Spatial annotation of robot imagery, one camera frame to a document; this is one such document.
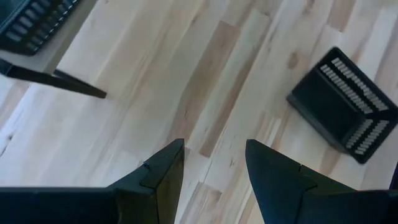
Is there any wooden shelf with black legs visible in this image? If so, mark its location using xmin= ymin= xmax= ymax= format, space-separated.
xmin=0 ymin=0 xmax=108 ymax=100

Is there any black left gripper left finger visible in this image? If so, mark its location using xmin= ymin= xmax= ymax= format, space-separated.
xmin=0 ymin=138 xmax=186 ymax=224

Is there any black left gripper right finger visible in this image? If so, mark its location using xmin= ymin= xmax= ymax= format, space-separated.
xmin=244 ymin=139 xmax=398 ymax=224

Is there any black plastic slotted basket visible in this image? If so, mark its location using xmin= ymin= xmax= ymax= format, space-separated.
xmin=285 ymin=46 xmax=398 ymax=165
xmin=0 ymin=0 xmax=82 ymax=57

